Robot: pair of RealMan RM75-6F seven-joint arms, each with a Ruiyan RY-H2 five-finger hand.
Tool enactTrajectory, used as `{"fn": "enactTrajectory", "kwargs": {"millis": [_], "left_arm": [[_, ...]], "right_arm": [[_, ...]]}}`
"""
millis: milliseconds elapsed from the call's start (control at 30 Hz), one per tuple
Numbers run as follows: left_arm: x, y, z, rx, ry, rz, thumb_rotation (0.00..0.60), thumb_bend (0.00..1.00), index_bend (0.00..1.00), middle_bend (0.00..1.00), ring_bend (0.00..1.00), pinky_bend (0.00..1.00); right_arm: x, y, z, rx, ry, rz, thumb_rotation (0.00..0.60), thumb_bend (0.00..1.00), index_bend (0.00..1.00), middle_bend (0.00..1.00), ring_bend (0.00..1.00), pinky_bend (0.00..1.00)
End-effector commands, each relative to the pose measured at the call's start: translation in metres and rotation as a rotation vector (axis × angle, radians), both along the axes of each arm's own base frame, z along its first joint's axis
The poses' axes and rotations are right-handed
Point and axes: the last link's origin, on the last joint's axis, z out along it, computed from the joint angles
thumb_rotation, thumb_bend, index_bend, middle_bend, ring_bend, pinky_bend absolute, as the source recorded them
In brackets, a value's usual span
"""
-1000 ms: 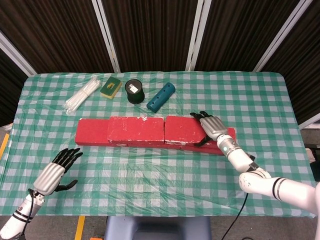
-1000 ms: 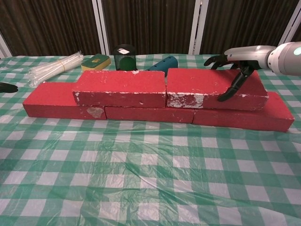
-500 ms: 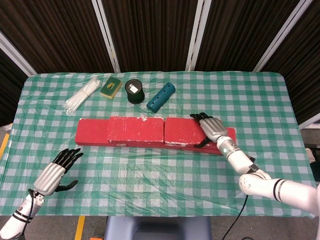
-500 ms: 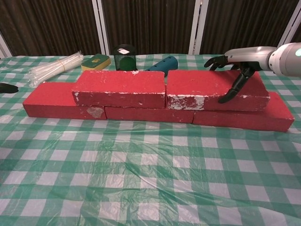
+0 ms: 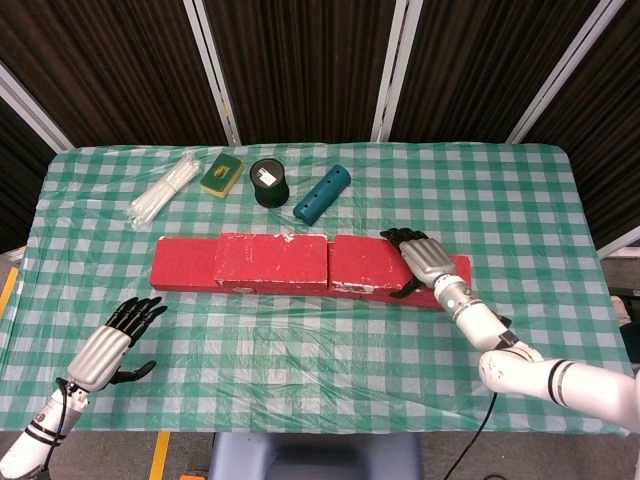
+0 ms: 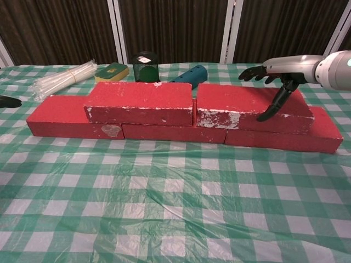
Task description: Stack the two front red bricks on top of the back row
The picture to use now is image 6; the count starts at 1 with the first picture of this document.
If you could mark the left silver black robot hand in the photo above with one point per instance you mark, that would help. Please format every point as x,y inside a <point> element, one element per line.
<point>8,102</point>

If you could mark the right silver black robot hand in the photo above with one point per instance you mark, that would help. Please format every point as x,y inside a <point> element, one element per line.
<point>290,65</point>

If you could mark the red brick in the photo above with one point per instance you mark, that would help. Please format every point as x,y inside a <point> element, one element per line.
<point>233,101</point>
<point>175,134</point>
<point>55,115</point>
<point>137,98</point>
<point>274,142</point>

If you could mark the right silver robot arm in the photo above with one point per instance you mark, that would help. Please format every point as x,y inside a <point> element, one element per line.
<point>334,71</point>

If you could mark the bundle of white straws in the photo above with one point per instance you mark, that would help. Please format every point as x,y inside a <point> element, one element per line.
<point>57,80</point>

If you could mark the teal half-cylinder holder with holes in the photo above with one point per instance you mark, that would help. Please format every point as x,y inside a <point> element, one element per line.
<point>194,76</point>

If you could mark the green and yellow sponge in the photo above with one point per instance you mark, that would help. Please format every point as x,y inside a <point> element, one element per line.
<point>112,71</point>

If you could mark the dark folding partition screen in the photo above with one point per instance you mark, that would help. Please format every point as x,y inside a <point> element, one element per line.
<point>178,27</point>

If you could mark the black mesh cup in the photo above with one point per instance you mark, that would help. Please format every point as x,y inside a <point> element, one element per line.
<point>135,68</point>

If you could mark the green ball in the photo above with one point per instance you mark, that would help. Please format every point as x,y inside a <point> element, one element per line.
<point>148,74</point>

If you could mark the green white checked tablecloth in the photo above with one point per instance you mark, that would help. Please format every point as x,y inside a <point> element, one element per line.
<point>164,219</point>

